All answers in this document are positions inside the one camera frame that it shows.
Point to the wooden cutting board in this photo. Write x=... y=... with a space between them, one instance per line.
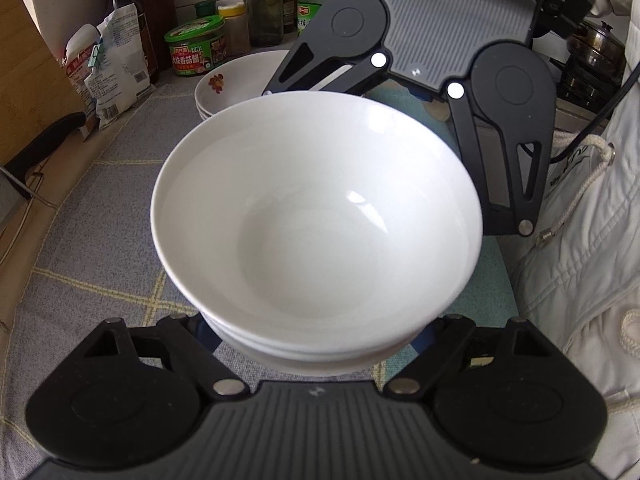
x=25 y=60

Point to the steel pot with lid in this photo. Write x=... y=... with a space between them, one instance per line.
x=595 y=45

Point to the grey checked towel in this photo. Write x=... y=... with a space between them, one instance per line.
x=100 y=220

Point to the yellow lid jar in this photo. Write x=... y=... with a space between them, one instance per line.
x=234 y=25

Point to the white jacket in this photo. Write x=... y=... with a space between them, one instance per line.
x=590 y=260

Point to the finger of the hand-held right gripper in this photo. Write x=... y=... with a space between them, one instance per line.
x=285 y=77
x=502 y=220

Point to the glass pickle bottle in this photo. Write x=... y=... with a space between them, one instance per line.
x=265 y=10

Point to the green cap jar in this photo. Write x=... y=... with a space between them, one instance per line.
x=205 y=7

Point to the black gas stove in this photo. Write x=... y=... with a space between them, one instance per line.
x=580 y=85

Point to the green label glass jar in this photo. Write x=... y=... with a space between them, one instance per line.
x=310 y=10

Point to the green lidded jar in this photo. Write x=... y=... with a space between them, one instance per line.
x=195 y=50

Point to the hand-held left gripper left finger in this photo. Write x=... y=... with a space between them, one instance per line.
x=195 y=347

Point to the red and white packet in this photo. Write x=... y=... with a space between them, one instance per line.
x=80 y=67

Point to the white printed plastic bag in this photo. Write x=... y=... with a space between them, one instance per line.
x=120 y=60

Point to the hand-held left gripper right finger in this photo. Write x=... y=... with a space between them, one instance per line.
x=440 y=347

